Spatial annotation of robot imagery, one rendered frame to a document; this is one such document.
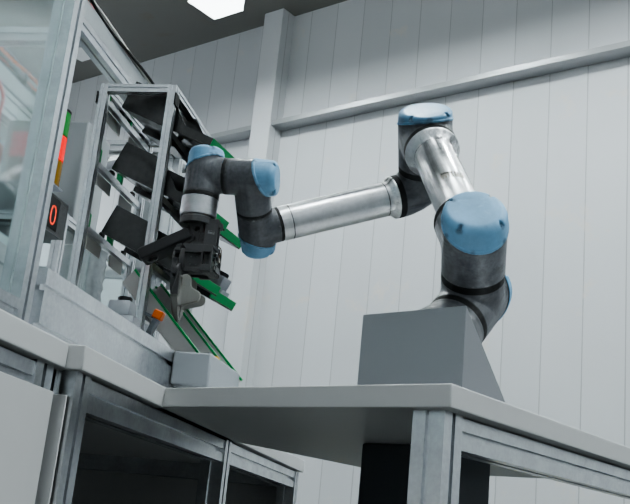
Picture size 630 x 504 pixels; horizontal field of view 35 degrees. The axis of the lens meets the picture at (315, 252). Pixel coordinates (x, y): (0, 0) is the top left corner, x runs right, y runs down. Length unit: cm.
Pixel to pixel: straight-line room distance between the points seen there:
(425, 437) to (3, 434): 49
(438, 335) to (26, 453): 78
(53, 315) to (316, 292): 977
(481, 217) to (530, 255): 802
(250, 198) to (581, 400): 739
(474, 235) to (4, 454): 93
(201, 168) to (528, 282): 781
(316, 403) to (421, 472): 18
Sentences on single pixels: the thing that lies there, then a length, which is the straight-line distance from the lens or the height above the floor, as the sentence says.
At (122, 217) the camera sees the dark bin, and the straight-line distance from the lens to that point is 236.
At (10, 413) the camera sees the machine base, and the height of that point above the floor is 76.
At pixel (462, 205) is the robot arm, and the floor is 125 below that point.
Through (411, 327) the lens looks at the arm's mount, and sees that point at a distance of 172.
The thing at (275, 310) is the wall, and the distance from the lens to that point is 1134.
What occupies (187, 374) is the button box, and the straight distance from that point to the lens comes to 176.
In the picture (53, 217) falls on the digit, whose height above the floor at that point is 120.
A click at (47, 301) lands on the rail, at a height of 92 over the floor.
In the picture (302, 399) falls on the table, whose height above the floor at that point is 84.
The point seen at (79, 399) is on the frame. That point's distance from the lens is 124.
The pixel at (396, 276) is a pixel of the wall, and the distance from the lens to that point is 1046.
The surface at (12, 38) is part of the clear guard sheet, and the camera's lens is 116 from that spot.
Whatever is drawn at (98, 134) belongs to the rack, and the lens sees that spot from 240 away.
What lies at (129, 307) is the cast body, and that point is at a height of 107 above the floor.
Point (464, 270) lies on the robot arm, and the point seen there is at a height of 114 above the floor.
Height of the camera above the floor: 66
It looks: 16 degrees up
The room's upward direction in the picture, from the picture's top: 6 degrees clockwise
